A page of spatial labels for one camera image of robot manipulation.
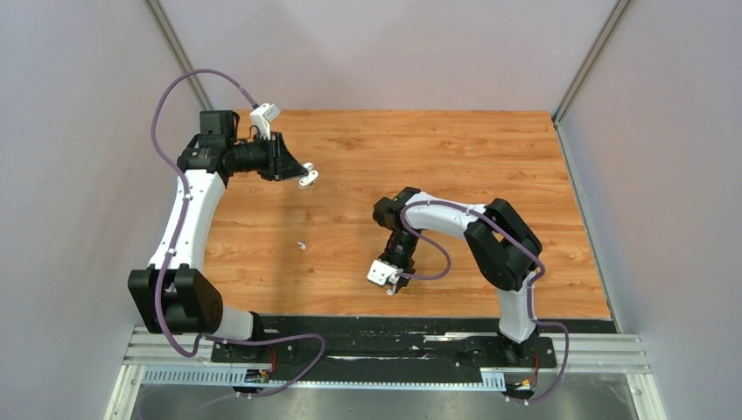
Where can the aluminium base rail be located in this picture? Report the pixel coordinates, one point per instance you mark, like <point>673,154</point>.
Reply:
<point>579,353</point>

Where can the aluminium frame post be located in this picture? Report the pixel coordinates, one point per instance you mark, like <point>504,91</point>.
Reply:
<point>604,36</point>
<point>178,52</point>

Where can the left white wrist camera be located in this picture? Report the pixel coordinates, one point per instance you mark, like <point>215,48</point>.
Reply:
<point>262,117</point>

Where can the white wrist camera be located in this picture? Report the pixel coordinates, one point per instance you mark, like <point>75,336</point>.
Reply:
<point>383,273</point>
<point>262,117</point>

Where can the white slotted cable duct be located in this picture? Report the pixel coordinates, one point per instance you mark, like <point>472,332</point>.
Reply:
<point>241,378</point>

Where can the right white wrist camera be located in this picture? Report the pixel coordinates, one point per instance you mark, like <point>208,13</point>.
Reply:
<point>383,273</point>

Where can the white earbud charging case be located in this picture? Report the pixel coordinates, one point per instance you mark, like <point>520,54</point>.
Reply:
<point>310,176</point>

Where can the left aluminium frame post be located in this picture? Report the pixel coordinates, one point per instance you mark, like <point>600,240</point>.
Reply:
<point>178,52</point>

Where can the right aluminium frame post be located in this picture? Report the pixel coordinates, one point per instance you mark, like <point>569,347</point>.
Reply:
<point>604,36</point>

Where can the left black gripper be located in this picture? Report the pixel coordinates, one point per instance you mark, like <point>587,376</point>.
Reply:
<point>282,164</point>

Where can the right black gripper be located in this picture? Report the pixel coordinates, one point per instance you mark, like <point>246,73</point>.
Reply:
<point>408,269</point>

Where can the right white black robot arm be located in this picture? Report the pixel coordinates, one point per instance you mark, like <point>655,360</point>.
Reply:
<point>504,247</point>

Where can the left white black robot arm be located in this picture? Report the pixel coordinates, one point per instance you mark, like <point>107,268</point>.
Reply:
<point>172,294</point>

